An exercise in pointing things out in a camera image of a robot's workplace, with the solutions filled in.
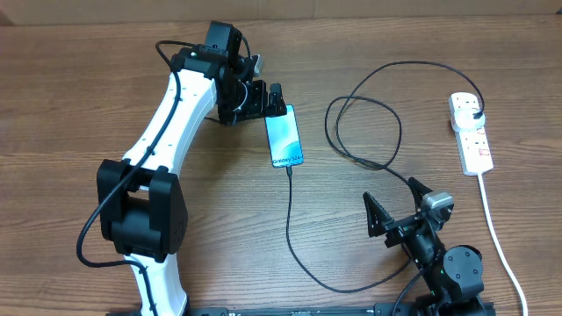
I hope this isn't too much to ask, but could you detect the white power strip cord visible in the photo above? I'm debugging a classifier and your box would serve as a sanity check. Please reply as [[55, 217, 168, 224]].
[[476, 173, 529, 316]]

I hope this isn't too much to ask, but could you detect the white power strip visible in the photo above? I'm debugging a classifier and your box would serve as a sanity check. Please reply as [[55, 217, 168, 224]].
[[449, 92, 494, 176]]

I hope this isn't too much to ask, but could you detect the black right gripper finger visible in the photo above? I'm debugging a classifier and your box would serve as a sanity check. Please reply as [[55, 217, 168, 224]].
[[407, 177, 433, 211], [363, 191, 393, 237]]

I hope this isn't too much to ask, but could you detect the white charger plug adapter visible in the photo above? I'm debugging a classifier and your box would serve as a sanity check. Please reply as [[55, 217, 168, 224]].
[[450, 108, 486, 133]]

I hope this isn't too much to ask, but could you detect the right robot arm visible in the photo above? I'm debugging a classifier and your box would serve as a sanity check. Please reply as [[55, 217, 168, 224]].
[[363, 177, 495, 316]]

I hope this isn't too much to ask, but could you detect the blue Samsung smartphone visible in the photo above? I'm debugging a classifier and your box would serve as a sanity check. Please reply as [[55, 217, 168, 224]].
[[264, 104, 304, 169]]

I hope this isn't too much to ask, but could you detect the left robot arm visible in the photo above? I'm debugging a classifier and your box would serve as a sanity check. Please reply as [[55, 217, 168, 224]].
[[92, 21, 288, 315]]

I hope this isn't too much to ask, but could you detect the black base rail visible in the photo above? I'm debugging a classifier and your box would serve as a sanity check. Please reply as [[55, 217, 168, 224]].
[[106, 303, 496, 316]]

